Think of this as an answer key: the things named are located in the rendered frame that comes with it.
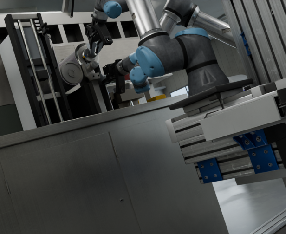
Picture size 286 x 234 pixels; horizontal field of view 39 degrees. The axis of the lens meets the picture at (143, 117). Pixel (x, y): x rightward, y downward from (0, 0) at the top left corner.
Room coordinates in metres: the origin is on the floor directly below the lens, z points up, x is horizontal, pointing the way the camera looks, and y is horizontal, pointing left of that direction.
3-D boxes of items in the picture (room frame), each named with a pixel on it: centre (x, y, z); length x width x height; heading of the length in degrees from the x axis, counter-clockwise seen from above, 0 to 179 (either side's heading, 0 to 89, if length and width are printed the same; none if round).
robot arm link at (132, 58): (1.92, -0.04, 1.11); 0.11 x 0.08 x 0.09; 40
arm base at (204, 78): (1.43, -0.26, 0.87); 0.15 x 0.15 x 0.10
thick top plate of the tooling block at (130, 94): (2.33, 0.15, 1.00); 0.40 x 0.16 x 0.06; 40
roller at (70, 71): (2.11, 0.35, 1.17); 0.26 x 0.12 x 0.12; 40
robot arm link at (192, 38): (1.43, -0.25, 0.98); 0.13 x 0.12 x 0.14; 104
